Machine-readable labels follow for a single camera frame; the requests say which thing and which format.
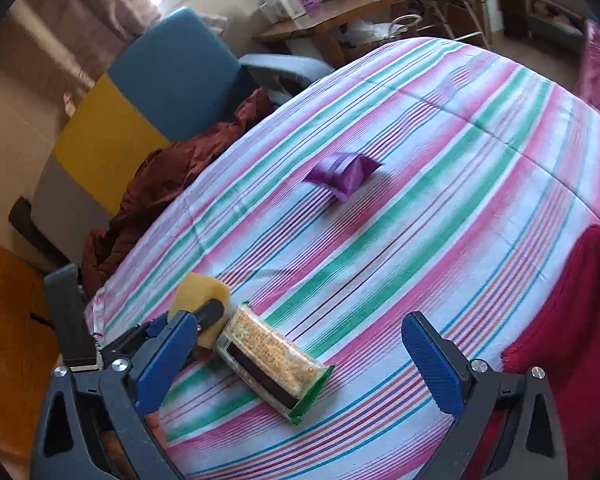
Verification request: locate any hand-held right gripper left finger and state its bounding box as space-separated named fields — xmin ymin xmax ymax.
xmin=30 ymin=310 xmax=198 ymax=480

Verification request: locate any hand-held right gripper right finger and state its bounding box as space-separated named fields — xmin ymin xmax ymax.
xmin=401 ymin=311 xmax=571 ymax=480

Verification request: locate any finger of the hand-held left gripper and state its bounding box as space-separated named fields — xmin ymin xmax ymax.
xmin=194 ymin=299 xmax=227 ymax=334
xmin=101 ymin=312 xmax=172 ymax=359

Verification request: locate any yellow sponge piece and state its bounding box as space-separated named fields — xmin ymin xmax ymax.
xmin=172 ymin=272 xmax=231 ymax=352

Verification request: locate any green puffed snack packet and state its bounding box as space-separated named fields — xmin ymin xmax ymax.
xmin=215 ymin=301 xmax=336 ymax=426

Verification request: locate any purple snack packet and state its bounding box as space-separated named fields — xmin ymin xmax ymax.
xmin=302 ymin=151 xmax=382 ymax=204

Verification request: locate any wooden cabinet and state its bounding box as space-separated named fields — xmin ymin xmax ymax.
xmin=0 ymin=230 xmax=61 ymax=461

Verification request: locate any black roll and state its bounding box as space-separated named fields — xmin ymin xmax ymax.
xmin=7 ymin=197 xmax=56 ymax=261

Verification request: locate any red knit sweater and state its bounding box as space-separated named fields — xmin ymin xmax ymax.
xmin=480 ymin=220 xmax=600 ymax=480

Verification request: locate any dark red jacket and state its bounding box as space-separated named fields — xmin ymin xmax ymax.
xmin=80 ymin=87 xmax=276 ymax=301

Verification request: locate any striped tablecloth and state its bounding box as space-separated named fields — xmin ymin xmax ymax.
xmin=82 ymin=35 xmax=600 ymax=480

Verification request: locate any grey yellow blue chair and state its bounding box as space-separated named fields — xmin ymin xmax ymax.
xmin=7 ymin=7 xmax=336 ymax=271

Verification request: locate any beige curtain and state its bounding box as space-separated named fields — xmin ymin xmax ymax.
xmin=0 ymin=0 xmax=161 ymax=111

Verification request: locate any wicker basket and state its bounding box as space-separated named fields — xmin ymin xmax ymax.
xmin=340 ymin=14 xmax=423 ymax=61

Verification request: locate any wooden side desk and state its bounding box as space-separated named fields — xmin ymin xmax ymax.
xmin=252 ymin=0 xmax=413 ymax=68

